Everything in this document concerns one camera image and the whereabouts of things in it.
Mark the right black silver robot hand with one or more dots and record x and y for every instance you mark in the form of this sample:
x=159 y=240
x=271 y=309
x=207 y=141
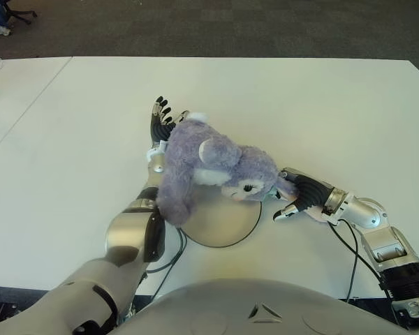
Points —
x=310 y=193

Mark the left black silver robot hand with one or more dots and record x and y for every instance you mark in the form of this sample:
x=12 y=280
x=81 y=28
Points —
x=159 y=129

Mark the purple plush bunny doll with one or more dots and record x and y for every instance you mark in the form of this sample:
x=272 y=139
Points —
x=181 y=157

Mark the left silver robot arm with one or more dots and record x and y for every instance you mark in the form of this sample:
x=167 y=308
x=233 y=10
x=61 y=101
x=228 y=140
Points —
x=125 y=230

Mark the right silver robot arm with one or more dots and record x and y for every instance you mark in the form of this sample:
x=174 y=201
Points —
x=366 y=213

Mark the white plate black rim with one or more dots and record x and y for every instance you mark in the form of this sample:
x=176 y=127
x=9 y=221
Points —
x=223 y=223

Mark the silver robot torso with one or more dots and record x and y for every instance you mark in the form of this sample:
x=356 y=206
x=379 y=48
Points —
x=230 y=314

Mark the white sneaker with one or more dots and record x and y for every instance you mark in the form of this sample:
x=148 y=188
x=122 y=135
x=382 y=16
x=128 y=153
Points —
x=3 y=30

